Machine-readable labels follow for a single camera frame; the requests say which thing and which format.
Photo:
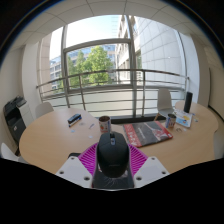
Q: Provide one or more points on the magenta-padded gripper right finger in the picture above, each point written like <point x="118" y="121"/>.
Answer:
<point x="137" y="160"/>

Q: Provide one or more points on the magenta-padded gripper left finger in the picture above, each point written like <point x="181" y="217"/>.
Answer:
<point x="87" y="159"/>

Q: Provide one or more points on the black computer mouse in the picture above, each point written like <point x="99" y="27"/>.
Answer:
<point x="113" y="155"/>

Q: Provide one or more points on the red magazine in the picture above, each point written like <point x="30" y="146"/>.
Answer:
<point x="147" y="133"/>

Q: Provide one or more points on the printed mug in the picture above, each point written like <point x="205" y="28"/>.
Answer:
<point x="104" y="124"/>
<point x="170" y="121"/>

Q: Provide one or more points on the white and blue booklet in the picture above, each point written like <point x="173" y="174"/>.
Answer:
<point x="183" y="118"/>

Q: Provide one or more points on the black upright speaker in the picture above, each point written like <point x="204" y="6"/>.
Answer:
<point x="188" y="102"/>

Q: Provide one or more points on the black office printer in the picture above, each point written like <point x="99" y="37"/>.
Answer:
<point x="14" y="118"/>

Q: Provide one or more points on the grey metal balcony railing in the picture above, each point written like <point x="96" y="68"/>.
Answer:
<point x="106" y="71"/>

